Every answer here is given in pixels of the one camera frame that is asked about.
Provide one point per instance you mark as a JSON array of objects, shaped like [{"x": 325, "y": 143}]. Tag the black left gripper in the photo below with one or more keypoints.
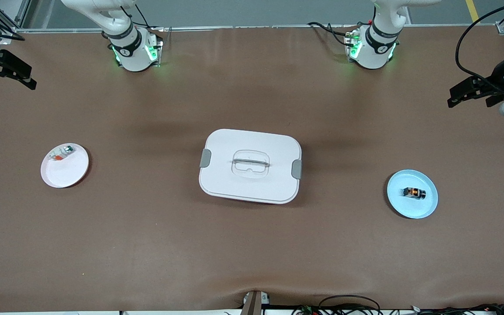
[{"x": 499, "y": 75}]

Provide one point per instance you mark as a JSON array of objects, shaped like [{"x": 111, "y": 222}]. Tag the orange and black switch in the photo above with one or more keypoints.
[{"x": 414, "y": 192}]

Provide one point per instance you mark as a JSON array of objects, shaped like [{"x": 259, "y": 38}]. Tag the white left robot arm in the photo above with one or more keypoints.
[{"x": 376, "y": 48}]

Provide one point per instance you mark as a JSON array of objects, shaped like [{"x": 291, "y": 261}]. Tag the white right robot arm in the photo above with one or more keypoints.
[{"x": 131, "y": 54}]

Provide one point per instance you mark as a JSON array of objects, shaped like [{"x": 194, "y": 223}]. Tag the pink round plate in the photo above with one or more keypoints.
[{"x": 66, "y": 173}]

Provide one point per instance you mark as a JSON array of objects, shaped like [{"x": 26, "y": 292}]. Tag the light blue round plate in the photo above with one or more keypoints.
[{"x": 409, "y": 208}]

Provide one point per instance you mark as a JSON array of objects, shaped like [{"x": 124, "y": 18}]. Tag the white lidded plastic box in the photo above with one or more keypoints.
[{"x": 252, "y": 183}]

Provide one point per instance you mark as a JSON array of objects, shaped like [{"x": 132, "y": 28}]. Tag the brown table mat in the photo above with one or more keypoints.
[{"x": 252, "y": 245}]

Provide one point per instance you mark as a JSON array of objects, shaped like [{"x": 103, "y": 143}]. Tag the green push button switch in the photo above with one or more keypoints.
[{"x": 61, "y": 153}]

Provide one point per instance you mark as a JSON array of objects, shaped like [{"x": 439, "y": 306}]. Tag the grey metal bracket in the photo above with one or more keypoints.
[{"x": 254, "y": 302}]

